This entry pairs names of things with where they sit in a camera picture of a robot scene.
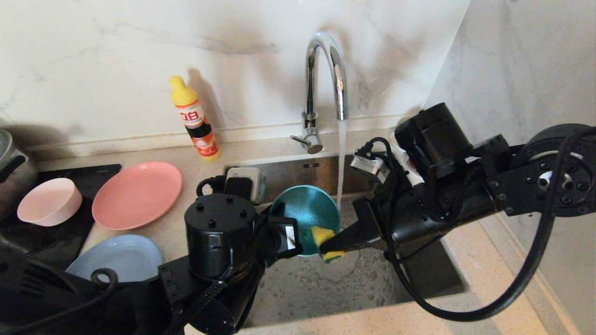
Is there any steel cooking pot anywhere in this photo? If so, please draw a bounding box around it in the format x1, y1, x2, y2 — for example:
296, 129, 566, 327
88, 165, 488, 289
0, 130, 38, 219

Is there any yellow-capped orange dish soap bottle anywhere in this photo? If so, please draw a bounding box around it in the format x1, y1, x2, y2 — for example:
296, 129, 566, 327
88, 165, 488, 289
169, 75, 220, 161

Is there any teal bowl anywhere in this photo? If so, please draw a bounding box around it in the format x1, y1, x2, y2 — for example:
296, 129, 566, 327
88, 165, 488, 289
270, 185, 340, 257

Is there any stainless steel sink basin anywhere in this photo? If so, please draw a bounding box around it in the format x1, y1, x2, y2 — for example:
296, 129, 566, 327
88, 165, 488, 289
206, 150, 467, 333

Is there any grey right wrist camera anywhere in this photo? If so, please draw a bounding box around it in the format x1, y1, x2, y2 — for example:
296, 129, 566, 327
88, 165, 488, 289
350, 149, 389, 183

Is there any yellow sponge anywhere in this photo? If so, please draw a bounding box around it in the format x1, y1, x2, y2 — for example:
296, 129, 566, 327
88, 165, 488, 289
311, 226, 346, 263

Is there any black frying pan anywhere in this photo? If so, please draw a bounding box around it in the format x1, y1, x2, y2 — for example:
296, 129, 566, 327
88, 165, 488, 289
0, 214, 56, 261

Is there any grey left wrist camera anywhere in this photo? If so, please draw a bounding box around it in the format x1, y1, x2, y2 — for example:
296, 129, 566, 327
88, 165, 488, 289
226, 167, 267, 205

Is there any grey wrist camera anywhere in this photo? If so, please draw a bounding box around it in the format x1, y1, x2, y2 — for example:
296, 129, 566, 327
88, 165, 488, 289
350, 149, 389, 183
226, 167, 267, 205

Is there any light pink bowl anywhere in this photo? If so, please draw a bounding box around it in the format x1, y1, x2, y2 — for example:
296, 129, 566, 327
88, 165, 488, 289
17, 178, 82, 227

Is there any chrome gooseneck faucet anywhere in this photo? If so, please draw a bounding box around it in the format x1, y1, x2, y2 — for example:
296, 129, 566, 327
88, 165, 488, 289
291, 31, 349, 154

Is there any black induction cooktop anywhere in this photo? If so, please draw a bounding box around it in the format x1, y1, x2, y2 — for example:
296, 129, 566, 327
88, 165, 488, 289
0, 164, 122, 270

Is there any blue plate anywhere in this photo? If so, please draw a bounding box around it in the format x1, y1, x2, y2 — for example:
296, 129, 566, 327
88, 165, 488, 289
67, 234, 163, 283

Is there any salmon pink plate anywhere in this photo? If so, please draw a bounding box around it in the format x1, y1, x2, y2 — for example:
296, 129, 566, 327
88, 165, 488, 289
92, 161, 183, 231

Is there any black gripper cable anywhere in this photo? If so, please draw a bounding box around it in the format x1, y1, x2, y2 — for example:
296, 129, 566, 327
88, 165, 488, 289
0, 268, 119, 335
366, 126, 596, 322

